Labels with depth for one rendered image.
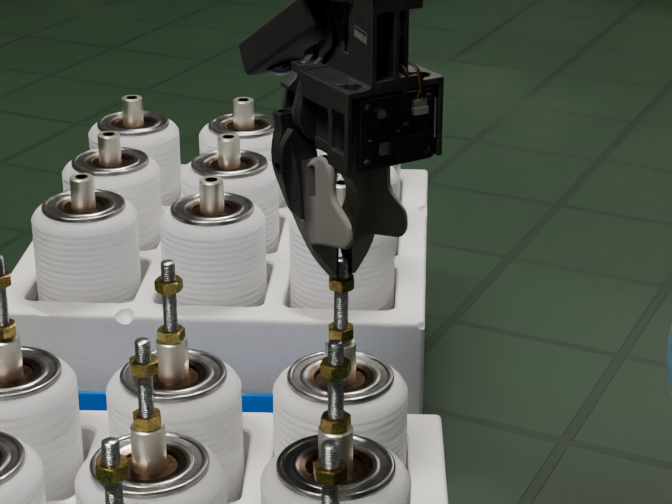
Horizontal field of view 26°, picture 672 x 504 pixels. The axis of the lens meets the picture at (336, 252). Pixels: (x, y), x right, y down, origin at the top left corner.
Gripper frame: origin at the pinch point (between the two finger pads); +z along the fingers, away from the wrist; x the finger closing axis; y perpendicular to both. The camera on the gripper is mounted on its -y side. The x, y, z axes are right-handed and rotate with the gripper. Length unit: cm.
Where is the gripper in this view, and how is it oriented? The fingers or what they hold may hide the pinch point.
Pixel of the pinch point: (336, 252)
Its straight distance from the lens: 99.6
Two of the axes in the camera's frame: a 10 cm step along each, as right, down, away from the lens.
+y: 5.1, 3.4, -7.9
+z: 0.0, 9.2, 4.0
